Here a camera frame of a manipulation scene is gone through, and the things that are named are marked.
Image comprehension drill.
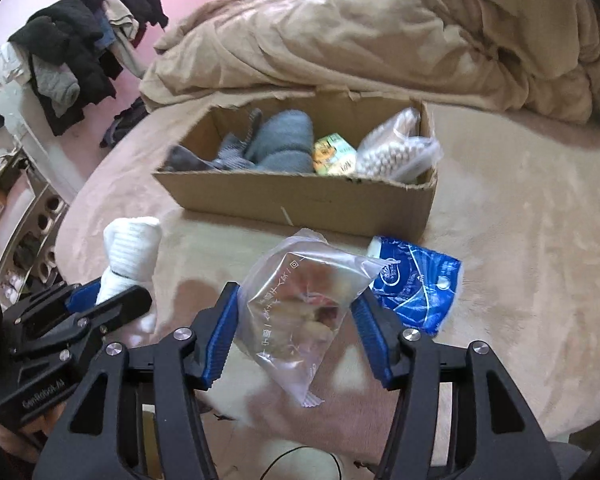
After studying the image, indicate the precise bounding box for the clear zip bag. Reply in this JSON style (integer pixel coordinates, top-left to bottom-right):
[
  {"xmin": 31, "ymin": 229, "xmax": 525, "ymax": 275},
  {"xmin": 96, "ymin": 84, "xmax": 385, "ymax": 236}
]
[{"xmin": 236, "ymin": 229, "xmax": 389, "ymax": 408}]

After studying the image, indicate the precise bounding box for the white fluffy sock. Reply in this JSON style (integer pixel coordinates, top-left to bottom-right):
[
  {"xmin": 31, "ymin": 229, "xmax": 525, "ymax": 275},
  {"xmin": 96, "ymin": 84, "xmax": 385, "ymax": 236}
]
[{"xmin": 96, "ymin": 217, "xmax": 163, "ymax": 347}]

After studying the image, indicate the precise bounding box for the green tissue pack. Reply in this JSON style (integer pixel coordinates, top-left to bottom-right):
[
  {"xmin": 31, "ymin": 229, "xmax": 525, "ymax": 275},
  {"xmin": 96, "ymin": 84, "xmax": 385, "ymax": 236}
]
[{"xmin": 313, "ymin": 133, "xmax": 358, "ymax": 176}]

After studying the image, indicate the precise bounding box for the brown cardboard box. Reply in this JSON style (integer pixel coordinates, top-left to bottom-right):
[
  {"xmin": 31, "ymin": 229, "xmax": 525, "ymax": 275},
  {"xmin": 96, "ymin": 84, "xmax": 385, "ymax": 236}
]
[{"xmin": 154, "ymin": 89, "xmax": 437, "ymax": 242}]

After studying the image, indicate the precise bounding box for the blue tissue pack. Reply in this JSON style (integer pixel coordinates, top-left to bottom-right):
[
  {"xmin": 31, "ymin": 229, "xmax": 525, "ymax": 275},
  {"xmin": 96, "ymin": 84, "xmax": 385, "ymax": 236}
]
[{"xmin": 367, "ymin": 236, "xmax": 464, "ymax": 336}]

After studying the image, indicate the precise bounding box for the blue-grey knitted sock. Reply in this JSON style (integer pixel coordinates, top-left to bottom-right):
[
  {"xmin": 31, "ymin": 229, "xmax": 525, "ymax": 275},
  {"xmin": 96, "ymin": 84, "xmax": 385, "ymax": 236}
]
[{"xmin": 242, "ymin": 108, "xmax": 314, "ymax": 174}]

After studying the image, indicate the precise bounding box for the person's left hand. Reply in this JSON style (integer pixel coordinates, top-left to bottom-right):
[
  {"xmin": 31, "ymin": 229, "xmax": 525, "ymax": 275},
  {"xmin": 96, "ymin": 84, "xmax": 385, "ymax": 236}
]
[{"xmin": 0, "ymin": 401, "xmax": 67, "ymax": 464}]

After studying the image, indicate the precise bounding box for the cotton swabs plastic bag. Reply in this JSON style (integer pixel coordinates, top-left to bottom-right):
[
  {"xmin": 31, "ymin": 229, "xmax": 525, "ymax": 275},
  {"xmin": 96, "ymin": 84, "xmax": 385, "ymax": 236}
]
[{"xmin": 355, "ymin": 107, "xmax": 443, "ymax": 184}]

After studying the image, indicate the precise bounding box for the white shoe rack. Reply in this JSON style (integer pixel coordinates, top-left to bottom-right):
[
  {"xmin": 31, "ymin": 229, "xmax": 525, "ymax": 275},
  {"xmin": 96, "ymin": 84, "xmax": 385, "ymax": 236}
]
[{"xmin": 0, "ymin": 148, "xmax": 69, "ymax": 310}]

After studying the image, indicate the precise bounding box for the grey patterned sock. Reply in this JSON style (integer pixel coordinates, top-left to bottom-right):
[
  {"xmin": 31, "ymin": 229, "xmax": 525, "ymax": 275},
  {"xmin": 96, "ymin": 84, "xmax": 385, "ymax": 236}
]
[{"xmin": 162, "ymin": 109, "xmax": 264, "ymax": 174}]

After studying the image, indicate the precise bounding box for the tan rumpled duvet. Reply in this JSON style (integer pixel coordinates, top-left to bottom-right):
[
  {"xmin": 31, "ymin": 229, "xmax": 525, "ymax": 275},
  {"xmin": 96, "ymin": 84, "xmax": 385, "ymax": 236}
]
[{"xmin": 140, "ymin": 0, "xmax": 600, "ymax": 125}]

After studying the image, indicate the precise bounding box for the dark clothes pile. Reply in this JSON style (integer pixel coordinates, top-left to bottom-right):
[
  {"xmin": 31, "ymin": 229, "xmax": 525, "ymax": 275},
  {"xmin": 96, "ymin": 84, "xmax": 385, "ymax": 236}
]
[{"xmin": 0, "ymin": 0, "xmax": 169, "ymax": 136}]

